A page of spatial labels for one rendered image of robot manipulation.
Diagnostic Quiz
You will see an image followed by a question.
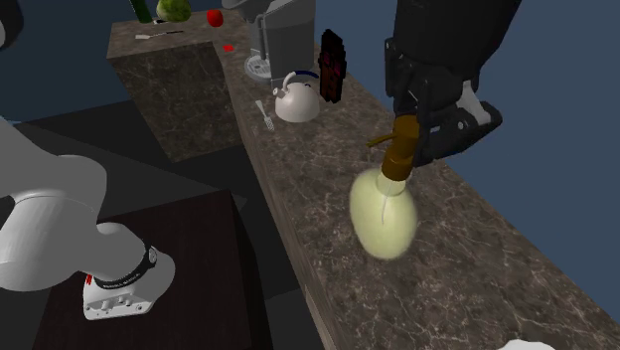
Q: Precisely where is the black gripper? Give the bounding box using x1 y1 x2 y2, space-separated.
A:
385 0 523 169

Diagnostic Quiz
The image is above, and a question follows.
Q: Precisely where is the yellow-green pump bottle brown top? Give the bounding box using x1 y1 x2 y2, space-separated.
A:
348 113 420 263

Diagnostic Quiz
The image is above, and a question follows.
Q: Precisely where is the black and red box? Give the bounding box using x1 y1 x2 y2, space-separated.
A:
317 29 349 103

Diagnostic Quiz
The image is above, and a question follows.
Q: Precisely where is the white kettle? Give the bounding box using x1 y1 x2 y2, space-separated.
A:
271 70 322 124

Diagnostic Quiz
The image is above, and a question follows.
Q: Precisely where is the grey coffee machine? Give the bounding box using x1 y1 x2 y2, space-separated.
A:
222 0 318 85

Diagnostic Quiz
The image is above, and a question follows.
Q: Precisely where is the white round object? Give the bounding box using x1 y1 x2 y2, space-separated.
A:
495 339 556 350

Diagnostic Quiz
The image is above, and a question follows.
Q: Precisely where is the green lettuce head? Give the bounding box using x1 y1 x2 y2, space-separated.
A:
155 0 193 24

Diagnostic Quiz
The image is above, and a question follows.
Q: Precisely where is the dark wooden robot stand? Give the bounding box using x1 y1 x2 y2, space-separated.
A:
31 188 273 350

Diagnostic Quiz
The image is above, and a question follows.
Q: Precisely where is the dark green bottle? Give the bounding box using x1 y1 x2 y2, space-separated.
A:
127 0 154 25

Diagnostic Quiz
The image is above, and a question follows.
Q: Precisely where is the knife with black handle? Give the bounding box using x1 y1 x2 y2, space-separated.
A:
134 30 186 42

